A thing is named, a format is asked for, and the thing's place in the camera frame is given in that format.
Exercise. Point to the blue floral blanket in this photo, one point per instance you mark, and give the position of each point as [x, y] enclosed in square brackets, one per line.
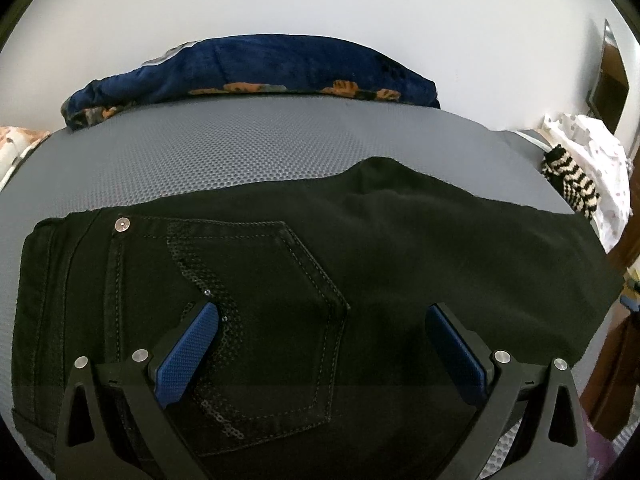
[280, 62]

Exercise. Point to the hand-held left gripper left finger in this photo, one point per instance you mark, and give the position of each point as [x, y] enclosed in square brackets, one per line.
[186, 355]

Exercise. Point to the floral pillow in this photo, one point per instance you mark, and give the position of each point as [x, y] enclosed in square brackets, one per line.
[17, 147]

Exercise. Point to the brown wooden furniture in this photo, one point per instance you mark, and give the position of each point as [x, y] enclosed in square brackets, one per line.
[612, 360]

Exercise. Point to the grey mesh bed mat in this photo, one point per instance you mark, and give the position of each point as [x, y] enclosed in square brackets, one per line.
[240, 145]

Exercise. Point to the purple cloth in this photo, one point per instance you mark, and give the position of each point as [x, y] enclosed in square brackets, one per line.
[600, 452]

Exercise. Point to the striped knit cloth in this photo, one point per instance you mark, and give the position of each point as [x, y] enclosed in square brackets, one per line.
[572, 182]

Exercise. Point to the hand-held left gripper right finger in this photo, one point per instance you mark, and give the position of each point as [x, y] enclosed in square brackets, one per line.
[455, 355]

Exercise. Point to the white dotted cloth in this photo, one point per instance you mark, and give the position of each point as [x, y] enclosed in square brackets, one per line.
[600, 165]

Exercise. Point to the black pants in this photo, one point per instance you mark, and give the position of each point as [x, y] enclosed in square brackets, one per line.
[390, 250]

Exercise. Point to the wall mirror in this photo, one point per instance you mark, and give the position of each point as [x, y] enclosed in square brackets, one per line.
[612, 80]

